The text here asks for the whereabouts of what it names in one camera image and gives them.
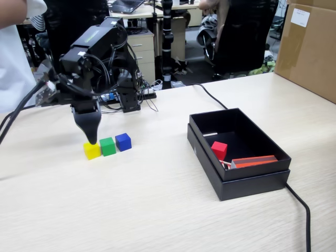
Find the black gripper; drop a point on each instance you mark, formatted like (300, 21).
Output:
(85, 103)

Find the yellow wooden cube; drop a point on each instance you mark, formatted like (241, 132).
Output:
(92, 151)

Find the green wooden cube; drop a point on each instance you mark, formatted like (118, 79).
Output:
(107, 147)

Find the blue wooden cube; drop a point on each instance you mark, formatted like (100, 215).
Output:
(123, 143)

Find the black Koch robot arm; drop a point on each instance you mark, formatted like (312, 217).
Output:
(89, 39)

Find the bare human forearm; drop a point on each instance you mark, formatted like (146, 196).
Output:
(223, 15)
(10, 13)

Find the black open box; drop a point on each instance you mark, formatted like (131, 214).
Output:
(254, 187)

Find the black cardboard box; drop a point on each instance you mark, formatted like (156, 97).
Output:
(262, 170)

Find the large brown cardboard box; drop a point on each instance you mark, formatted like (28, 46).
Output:
(307, 57)

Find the motor controller circuit board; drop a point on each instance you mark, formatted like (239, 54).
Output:
(107, 97)

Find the black power strip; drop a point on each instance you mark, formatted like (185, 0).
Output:
(151, 95)

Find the small open carton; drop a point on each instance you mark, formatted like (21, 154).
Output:
(42, 68)

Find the beige drawer cabinet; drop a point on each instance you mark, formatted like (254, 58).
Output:
(143, 52)

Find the person in white shirt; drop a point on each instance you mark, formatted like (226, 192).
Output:
(13, 65)

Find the black office chair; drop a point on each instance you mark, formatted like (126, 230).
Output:
(249, 21)
(60, 21)

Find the striped black white garment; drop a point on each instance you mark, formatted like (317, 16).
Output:
(38, 23)

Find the black vertical pole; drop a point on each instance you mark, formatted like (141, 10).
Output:
(167, 39)

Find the white flat strip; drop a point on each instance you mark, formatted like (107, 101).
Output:
(210, 134)

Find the dark laptop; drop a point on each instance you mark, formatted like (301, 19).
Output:
(126, 5)

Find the red wooden cube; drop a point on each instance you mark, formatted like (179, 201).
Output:
(219, 149)

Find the wooden matchstick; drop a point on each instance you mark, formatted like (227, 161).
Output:
(225, 162)
(227, 166)

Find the wooden office desk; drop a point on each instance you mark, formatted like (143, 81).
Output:
(195, 18)

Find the grey jacket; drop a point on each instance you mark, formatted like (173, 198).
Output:
(207, 23)

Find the green yellow fabric bundle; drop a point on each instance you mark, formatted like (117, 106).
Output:
(265, 68)

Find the white shipping label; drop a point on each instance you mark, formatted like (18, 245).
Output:
(301, 17)

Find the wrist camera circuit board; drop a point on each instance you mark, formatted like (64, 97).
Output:
(46, 92)

